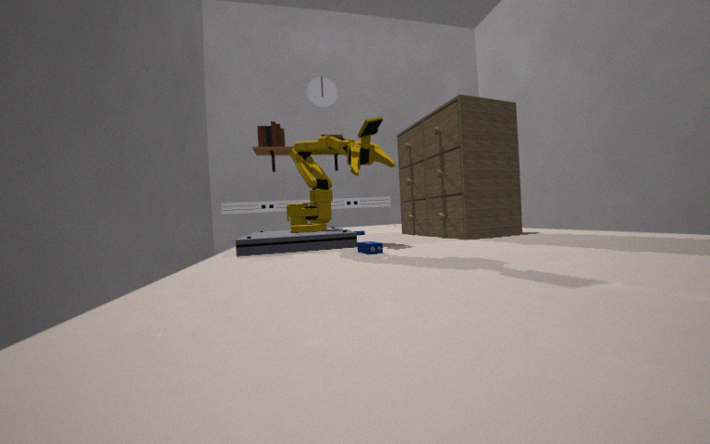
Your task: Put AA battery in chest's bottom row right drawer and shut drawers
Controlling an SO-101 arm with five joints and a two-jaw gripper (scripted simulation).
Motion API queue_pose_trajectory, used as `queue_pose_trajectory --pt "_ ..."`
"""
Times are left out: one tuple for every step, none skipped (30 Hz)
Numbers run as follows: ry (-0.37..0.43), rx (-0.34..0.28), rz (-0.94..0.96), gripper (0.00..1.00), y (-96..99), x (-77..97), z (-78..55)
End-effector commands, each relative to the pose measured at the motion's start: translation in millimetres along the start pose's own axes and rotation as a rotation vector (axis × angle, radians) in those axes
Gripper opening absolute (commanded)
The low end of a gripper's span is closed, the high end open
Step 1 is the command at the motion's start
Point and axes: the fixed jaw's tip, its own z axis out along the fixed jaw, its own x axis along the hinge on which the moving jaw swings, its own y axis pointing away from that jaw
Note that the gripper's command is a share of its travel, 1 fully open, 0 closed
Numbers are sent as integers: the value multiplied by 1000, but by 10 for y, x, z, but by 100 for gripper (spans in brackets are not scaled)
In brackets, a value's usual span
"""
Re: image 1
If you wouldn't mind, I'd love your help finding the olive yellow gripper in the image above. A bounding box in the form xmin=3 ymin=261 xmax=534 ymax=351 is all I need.
xmin=347 ymin=117 xmax=395 ymax=176

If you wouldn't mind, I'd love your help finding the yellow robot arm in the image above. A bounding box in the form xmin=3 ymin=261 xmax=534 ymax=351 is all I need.
xmin=288 ymin=136 xmax=355 ymax=233

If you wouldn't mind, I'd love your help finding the brown wooden chest of drawers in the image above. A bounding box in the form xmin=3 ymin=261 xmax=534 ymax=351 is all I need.
xmin=397 ymin=94 xmax=522 ymax=240

